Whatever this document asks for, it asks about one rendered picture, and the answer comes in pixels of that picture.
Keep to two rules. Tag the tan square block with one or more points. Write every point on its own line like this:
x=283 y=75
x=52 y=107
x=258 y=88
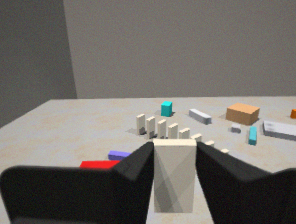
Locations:
x=242 y=113

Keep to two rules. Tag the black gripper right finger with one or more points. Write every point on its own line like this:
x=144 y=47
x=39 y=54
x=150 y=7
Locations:
x=240 y=193

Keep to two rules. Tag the purple flat bar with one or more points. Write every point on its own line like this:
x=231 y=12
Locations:
x=117 y=156

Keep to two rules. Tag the small orange block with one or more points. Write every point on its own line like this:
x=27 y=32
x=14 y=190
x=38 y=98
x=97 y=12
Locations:
x=293 y=114

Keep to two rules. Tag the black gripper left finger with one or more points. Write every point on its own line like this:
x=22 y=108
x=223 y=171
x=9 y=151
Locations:
x=119 y=194

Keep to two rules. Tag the red rectangular block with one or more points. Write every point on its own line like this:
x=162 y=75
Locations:
x=98 y=164

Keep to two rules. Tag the grey flat block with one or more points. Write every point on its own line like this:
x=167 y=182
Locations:
x=281 y=131

